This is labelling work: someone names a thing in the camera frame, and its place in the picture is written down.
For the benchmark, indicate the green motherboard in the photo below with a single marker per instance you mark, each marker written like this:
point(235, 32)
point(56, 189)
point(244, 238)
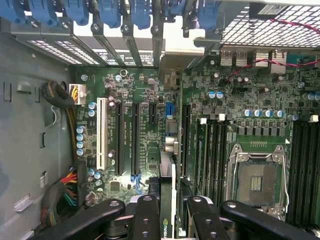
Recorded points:
point(140, 82)

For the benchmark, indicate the blue expansion slot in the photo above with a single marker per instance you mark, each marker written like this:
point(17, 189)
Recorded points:
point(169, 110)

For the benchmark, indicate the silver double port block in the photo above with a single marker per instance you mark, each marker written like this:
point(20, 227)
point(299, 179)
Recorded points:
point(233, 58)

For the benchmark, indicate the black and grey PC case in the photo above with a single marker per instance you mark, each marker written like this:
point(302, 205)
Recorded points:
point(250, 37)

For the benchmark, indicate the blue slot retention clip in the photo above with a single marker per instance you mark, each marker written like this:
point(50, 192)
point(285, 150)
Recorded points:
point(47, 12)
point(78, 12)
point(208, 15)
point(109, 13)
point(18, 11)
point(172, 8)
point(140, 15)

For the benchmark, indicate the white power connector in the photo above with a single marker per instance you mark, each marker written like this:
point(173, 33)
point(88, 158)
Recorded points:
point(76, 93)

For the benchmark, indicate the black intrusion switch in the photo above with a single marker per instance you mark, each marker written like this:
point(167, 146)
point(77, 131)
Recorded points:
point(267, 10)

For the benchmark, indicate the short black expansion slot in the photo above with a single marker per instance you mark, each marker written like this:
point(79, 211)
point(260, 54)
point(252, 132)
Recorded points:
point(153, 113)

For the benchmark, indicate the white expansion slot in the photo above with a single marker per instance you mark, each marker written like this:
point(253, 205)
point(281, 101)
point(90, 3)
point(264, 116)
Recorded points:
point(102, 132)

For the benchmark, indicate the teal serial port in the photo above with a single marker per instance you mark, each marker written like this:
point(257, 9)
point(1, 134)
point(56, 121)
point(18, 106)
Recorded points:
point(302, 58)

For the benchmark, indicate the CPU socket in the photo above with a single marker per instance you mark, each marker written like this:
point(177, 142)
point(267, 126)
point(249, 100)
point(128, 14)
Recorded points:
point(257, 180)

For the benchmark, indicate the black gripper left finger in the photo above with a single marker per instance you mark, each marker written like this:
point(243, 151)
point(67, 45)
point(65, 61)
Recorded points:
point(146, 220)

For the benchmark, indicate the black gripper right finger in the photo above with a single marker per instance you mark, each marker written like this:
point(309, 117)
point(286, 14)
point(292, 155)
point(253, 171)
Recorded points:
point(207, 222)

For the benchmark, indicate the black main power connector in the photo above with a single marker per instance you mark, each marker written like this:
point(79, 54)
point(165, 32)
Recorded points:
point(81, 182)

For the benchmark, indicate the metal socket cover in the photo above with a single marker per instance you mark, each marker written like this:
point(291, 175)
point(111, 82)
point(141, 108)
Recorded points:
point(272, 212)

